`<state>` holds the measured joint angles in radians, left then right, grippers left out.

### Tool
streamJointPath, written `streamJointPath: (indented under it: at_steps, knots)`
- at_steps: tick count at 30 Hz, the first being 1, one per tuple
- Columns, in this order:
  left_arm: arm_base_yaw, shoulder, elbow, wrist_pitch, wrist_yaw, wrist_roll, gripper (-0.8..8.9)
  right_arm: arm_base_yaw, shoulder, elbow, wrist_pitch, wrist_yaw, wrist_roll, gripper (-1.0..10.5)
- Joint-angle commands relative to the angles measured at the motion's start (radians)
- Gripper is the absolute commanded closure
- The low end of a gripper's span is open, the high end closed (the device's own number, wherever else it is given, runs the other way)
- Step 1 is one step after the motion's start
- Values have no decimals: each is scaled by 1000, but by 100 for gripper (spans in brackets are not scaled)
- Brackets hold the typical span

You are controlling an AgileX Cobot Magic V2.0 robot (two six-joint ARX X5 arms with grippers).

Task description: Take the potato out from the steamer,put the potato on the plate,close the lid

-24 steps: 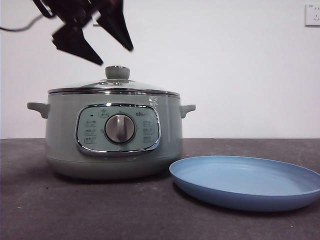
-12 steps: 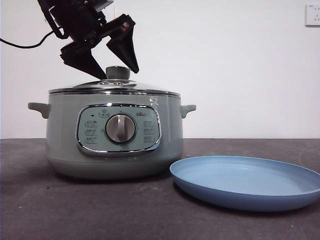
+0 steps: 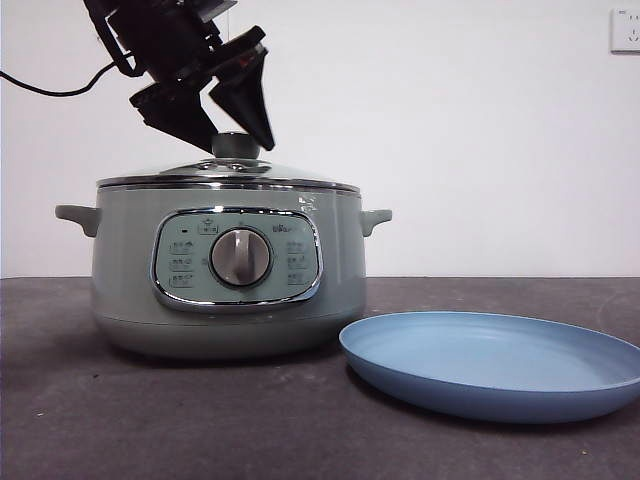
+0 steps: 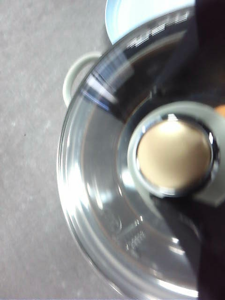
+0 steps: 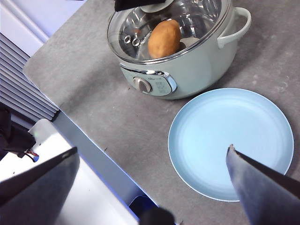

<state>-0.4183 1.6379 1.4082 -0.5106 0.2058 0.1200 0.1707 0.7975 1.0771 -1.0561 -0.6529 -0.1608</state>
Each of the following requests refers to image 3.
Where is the glass lid with green knob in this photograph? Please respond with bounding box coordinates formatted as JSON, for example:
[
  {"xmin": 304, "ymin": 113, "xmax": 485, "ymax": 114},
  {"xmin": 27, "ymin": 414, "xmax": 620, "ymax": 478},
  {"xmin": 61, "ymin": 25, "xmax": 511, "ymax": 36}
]
[{"xmin": 96, "ymin": 132, "xmax": 362, "ymax": 194}]

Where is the pale green electric steamer pot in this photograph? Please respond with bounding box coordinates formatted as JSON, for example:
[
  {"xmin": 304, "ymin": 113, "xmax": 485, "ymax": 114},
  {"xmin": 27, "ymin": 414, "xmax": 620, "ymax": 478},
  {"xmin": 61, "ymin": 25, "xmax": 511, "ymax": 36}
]
[{"xmin": 54, "ymin": 183, "xmax": 394, "ymax": 360}]

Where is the blue round plate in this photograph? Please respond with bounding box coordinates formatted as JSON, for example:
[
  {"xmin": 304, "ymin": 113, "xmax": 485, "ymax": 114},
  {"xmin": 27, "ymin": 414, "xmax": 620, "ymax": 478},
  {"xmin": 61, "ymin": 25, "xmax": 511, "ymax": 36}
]
[{"xmin": 338, "ymin": 311, "xmax": 640, "ymax": 425}]

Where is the black cable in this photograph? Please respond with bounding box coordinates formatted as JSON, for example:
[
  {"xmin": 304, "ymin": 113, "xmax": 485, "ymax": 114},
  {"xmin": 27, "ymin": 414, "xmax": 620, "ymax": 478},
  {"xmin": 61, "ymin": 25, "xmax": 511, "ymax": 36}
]
[{"xmin": 0, "ymin": 60, "xmax": 126, "ymax": 96}]

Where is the white wall socket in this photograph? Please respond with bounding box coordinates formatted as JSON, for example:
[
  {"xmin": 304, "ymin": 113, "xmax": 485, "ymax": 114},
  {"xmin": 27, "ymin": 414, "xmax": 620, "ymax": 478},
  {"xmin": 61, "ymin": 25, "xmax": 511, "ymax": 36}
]
[{"xmin": 609, "ymin": 8, "xmax": 640, "ymax": 55}]

